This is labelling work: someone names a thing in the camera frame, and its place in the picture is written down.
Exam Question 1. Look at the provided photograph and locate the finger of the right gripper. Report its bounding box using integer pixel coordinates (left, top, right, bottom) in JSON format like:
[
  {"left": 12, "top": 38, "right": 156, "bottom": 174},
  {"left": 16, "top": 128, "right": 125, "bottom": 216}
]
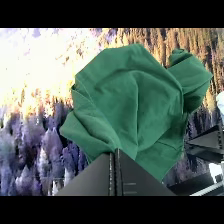
[
  {"left": 185, "top": 124, "right": 224, "bottom": 150},
  {"left": 184, "top": 145, "right": 224, "bottom": 165}
]

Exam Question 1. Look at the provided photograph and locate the silver frame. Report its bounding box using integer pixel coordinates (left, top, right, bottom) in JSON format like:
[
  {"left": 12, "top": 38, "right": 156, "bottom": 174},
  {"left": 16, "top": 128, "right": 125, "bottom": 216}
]
[{"left": 189, "top": 180, "right": 224, "bottom": 197}]

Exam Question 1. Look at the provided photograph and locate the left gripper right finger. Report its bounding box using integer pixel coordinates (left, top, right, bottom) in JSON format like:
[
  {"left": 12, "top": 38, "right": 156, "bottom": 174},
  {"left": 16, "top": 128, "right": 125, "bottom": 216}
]
[{"left": 115, "top": 148, "right": 177, "bottom": 197}]

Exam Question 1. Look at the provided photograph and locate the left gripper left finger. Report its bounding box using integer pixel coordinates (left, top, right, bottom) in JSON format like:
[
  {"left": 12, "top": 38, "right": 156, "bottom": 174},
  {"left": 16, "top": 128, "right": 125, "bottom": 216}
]
[{"left": 55, "top": 151, "right": 116, "bottom": 197}]

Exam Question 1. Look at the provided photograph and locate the green T-shirt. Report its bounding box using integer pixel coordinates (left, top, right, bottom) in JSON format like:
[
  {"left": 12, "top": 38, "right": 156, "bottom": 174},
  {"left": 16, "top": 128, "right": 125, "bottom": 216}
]
[{"left": 59, "top": 43, "right": 214, "bottom": 183}]

